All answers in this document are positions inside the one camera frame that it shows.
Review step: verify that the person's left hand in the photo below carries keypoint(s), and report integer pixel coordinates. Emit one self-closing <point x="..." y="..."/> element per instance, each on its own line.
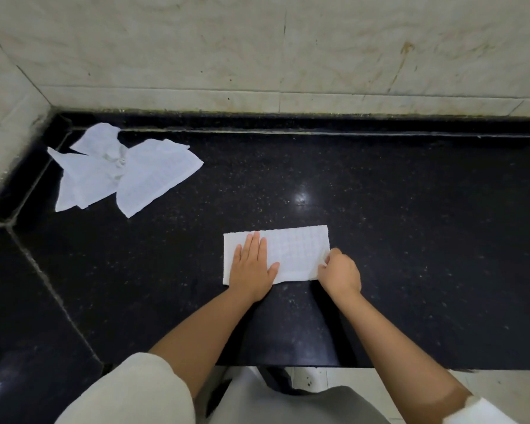
<point x="251" y="278"/>

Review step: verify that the person's right hand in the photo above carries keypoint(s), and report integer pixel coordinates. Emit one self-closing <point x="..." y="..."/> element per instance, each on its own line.
<point x="342" y="275"/>

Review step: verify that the person's right fingers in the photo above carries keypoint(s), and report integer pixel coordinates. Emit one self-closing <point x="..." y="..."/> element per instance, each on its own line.
<point x="332" y="258"/>

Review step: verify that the person's left middle finger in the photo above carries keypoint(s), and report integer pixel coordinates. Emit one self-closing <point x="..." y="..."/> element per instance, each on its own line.
<point x="254" y="247"/>

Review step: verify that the person's left little finger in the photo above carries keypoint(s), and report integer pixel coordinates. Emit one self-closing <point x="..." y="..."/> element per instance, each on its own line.
<point x="237" y="258"/>

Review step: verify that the person's left thumb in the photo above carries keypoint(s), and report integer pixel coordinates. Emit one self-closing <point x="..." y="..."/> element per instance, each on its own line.
<point x="274" y="271"/>

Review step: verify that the white paper towel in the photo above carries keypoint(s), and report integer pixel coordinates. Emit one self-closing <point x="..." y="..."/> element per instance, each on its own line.
<point x="86" y="174"/>
<point x="152" y="178"/>
<point x="296" y="253"/>

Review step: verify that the person's left forearm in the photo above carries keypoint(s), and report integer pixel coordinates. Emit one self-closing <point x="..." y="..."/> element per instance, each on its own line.
<point x="207" y="339"/>

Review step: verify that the person's right forearm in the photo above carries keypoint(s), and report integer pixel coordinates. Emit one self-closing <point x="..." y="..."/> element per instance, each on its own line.
<point x="397" y="357"/>

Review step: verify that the crumpled white paper towel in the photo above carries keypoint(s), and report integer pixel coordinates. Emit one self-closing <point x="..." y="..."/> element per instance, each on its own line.
<point x="86" y="174"/>
<point x="152" y="178"/>

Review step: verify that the white shirt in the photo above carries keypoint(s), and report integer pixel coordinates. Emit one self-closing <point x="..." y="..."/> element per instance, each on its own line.
<point x="128" y="392"/>

